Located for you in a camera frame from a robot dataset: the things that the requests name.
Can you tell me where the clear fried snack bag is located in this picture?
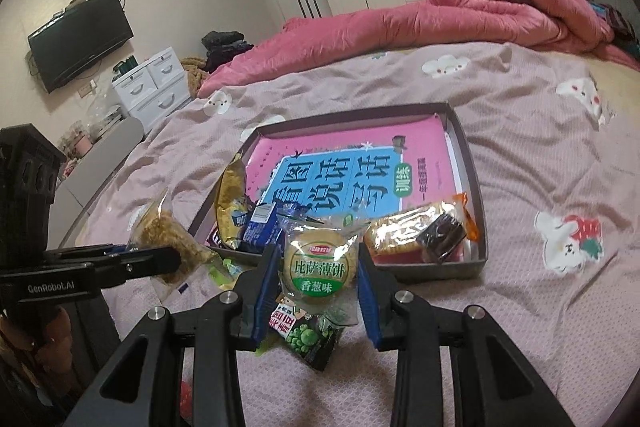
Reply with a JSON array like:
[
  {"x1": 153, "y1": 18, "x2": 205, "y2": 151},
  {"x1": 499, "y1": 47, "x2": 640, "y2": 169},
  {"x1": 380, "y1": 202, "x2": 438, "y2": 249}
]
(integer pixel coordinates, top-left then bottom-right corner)
[{"x1": 129, "y1": 190, "x2": 219, "y2": 303}]

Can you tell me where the green peas snack packet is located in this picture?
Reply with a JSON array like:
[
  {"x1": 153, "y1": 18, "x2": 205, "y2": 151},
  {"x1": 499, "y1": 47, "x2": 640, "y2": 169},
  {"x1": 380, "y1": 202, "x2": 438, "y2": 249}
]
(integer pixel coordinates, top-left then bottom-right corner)
[{"x1": 268, "y1": 294, "x2": 344, "y2": 372}]

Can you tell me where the blue snack packet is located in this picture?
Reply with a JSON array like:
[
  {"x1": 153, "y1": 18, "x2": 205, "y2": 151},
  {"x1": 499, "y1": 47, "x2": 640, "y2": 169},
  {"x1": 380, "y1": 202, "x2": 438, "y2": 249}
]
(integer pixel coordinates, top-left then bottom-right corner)
[{"x1": 241, "y1": 202, "x2": 281, "y2": 254}]

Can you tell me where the clear round cracker packet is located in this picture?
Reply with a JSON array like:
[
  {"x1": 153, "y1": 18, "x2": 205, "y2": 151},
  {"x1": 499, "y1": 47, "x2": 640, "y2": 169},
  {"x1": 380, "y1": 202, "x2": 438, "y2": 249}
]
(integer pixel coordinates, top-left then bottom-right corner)
[{"x1": 279, "y1": 217, "x2": 363, "y2": 314}]

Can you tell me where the yellow snack packet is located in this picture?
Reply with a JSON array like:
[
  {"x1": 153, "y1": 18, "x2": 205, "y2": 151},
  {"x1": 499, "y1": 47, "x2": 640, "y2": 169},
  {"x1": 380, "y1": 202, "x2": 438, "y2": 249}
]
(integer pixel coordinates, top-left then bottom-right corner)
[{"x1": 214, "y1": 153, "x2": 253, "y2": 251}]

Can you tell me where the orange cake packet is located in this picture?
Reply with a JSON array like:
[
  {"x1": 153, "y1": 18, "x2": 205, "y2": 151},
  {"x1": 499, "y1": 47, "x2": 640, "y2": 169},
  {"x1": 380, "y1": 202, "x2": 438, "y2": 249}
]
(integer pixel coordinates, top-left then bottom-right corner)
[{"x1": 362, "y1": 193, "x2": 482, "y2": 263}]

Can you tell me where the light green snack packet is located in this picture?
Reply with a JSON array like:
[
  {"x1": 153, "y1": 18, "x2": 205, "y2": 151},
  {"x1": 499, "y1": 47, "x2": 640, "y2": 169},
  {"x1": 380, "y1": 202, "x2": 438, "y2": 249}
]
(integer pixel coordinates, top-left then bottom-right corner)
[{"x1": 206, "y1": 258, "x2": 246, "y2": 291}]

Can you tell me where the person's left hand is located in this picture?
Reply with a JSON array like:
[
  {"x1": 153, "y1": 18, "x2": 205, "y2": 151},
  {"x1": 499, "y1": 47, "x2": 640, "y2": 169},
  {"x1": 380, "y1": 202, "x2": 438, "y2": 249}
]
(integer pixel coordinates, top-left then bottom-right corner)
[{"x1": 1, "y1": 306, "x2": 76, "y2": 395}]

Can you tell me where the dark cardboard box tray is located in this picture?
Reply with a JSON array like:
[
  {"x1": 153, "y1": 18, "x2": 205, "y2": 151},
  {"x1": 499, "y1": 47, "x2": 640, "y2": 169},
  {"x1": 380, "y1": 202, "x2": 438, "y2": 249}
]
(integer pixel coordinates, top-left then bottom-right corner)
[{"x1": 190, "y1": 103, "x2": 486, "y2": 298}]

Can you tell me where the white drawer cabinet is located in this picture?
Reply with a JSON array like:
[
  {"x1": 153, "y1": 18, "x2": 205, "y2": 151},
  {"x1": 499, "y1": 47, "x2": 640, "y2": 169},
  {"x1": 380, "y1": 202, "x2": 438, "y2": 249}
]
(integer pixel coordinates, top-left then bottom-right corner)
[{"x1": 112, "y1": 46, "x2": 190, "y2": 134}]

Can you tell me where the pink Chinese workbook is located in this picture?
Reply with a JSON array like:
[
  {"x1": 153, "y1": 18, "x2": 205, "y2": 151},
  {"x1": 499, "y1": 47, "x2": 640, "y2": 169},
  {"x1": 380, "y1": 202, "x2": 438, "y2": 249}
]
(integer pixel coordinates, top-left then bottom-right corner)
[{"x1": 245, "y1": 115, "x2": 461, "y2": 218}]

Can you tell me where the dark clothes pile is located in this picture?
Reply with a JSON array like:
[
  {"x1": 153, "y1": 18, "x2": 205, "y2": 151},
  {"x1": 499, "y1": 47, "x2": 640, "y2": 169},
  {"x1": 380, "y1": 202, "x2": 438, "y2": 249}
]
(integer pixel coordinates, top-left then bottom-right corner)
[{"x1": 202, "y1": 30, "x2": 254, "y2": 72}]

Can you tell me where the pink patterned bed sheet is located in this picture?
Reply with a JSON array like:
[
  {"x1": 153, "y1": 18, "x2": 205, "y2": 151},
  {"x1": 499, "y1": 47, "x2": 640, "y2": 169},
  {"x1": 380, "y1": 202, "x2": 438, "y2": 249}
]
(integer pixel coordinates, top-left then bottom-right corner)
[{"x1": 79, "y1": 43, "x2": 639, "y2": 426}]

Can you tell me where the red pink quilt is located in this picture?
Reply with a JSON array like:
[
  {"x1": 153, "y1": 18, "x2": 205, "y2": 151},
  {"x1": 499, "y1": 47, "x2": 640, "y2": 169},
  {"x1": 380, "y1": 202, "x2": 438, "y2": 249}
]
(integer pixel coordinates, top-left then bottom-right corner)
[{"x1": 198, "y1": 0, "x2": 639, "y2": 98}]

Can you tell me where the wall mounted television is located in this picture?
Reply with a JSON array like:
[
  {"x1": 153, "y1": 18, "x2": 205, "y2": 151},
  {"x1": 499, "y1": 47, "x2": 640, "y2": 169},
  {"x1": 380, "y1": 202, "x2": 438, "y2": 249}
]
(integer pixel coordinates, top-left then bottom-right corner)
[{"x1": 27, "y1": 0, "x2": 134, "y2": 93}]

